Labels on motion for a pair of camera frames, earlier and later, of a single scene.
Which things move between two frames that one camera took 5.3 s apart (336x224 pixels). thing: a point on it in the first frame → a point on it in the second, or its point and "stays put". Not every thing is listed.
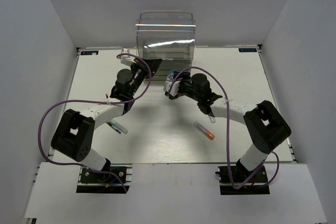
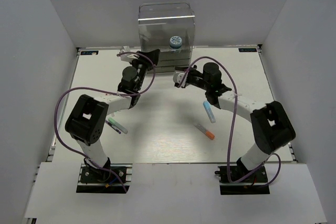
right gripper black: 186,76 → 191,70
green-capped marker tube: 114,127 stays put
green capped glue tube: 118,126 stays put
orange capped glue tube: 203,130 stays put
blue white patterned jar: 170,76 → 175,42
